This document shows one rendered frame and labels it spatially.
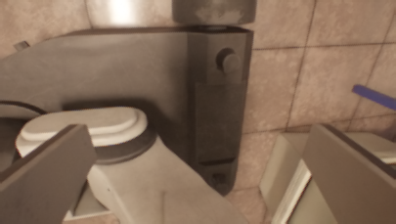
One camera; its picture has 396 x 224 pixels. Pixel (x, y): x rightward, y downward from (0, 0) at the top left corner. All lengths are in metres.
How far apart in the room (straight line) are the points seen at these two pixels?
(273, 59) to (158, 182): 0.57
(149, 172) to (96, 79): 0.25
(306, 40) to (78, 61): 0.68
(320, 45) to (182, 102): 0.54
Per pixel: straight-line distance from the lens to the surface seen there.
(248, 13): 0.47
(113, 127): 0.35
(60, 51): 0.49
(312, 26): 0.80
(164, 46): 0.45
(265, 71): 0.74
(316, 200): 0.78
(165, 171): 0.32
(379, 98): 0.96
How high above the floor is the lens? 0.61
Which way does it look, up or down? 60 degrees down
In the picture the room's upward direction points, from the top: 157 degrees clockwise
